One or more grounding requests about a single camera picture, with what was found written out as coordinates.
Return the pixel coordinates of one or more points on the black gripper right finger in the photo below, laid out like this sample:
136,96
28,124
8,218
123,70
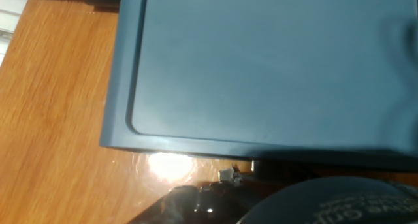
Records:
294,176

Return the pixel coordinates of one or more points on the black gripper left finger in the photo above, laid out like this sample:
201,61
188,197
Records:
228,198

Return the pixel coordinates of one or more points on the blue-grey drawer case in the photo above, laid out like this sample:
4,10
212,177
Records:
261,70

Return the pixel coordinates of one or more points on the glossy wooden board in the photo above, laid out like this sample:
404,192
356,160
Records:
58,119

